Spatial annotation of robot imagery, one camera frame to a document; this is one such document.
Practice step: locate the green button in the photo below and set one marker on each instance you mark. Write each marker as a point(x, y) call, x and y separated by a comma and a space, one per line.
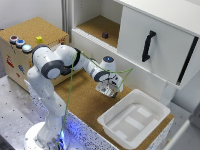
point(27, 48)

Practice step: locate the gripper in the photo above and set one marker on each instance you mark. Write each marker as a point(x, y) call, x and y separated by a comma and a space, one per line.
point(110, 83)

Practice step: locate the red button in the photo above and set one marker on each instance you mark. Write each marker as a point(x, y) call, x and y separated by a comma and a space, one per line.
point(13, 39)

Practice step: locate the white cabinet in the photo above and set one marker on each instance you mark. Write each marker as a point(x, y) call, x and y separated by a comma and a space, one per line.
point(100, 43)

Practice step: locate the white sliding door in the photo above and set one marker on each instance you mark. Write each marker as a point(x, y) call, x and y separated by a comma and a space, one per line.
point(160, 46)

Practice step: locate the blue button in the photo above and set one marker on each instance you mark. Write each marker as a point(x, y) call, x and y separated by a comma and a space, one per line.
point(20, 42)

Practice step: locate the white plastic box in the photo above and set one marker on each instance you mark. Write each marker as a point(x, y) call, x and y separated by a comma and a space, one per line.
point(135, 118)

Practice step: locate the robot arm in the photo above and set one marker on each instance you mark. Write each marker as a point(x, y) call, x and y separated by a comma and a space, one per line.
point(45, 83)

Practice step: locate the purple block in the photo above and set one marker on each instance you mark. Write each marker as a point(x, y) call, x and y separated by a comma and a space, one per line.
point(105, 35)

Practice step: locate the yellow block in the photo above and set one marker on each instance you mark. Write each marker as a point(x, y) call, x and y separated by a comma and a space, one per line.
point(39, 39)

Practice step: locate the wooden drawer box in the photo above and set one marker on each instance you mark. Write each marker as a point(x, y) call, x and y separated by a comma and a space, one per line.
point(30, 43)

